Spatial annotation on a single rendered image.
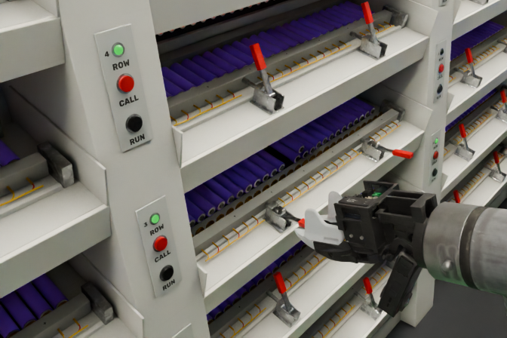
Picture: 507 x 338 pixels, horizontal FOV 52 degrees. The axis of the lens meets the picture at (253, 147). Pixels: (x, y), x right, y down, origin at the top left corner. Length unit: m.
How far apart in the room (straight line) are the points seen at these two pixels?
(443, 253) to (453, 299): 0.91
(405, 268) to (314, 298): 0.34
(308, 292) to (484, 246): 0.46
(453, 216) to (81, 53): 0.41
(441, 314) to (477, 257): 0.89
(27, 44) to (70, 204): 0.17
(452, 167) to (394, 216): 0.74
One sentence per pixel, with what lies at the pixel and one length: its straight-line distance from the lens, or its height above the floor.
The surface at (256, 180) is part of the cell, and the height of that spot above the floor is 0.58.
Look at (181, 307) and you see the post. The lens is 0.69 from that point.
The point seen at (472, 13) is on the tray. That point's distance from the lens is 1.22.
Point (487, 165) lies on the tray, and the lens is 1.78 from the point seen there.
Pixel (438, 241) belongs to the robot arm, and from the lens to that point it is 0.60.
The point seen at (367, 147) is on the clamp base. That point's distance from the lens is 0.98.
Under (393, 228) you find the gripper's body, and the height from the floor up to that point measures 0.62.
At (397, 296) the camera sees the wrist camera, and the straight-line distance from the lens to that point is 0.70.
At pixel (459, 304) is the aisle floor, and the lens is 1.51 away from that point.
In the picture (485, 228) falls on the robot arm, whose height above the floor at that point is 0.68.
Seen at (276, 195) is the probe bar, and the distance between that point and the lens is 0.83.
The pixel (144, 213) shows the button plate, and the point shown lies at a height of 0.70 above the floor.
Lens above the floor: 1.01
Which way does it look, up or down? 26 degrees down
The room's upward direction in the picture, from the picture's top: 6 degrees counter-clockwise
